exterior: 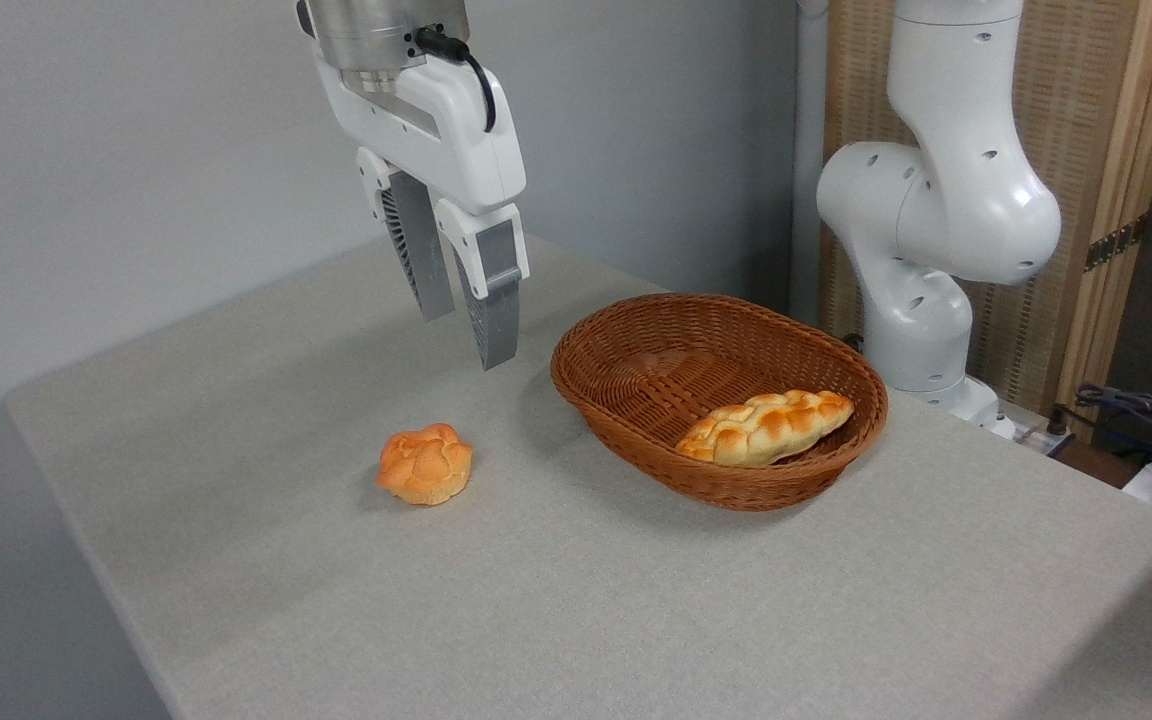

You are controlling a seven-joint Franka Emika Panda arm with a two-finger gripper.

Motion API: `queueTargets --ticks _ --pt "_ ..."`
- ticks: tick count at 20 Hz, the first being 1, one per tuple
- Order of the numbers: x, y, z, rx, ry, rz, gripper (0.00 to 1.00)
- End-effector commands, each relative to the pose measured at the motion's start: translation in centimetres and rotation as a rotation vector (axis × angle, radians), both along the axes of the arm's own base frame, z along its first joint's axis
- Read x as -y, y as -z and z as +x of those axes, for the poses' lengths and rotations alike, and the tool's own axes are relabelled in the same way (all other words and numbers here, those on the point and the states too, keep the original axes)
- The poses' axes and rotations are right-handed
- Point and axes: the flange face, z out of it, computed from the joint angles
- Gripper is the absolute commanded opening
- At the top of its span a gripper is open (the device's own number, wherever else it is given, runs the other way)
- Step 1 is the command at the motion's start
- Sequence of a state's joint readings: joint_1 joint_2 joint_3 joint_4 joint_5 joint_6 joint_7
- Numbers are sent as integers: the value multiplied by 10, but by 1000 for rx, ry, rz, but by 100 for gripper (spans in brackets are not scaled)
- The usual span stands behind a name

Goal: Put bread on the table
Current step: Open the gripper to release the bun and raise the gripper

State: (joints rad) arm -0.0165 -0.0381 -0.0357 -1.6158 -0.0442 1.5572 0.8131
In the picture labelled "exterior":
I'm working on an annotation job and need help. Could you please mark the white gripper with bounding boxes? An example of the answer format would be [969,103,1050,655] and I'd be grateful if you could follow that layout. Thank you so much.
[312,50,531,372]

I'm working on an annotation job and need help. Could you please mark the brown wicker oval basket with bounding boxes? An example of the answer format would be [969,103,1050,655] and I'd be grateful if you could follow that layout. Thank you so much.
[550,292,889,512]

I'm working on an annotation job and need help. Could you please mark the dark metal screen hinge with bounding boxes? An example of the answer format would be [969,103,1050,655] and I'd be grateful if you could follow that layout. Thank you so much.
[1084,214,1150,273]

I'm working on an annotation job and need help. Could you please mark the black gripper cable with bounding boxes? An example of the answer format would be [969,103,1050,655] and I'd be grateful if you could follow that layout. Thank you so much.
[412,27,498,134]

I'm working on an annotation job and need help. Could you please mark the grey-blue cable bundle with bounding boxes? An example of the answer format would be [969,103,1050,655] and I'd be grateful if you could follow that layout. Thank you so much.
[1074,384,1152,471]

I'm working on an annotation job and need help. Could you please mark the round orange bread roll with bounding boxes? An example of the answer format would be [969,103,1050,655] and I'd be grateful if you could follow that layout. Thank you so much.
[376,423,475,507]

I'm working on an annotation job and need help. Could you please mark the long braided bread loaf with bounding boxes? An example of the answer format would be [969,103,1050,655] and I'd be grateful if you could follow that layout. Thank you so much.
[675,389,855,469]

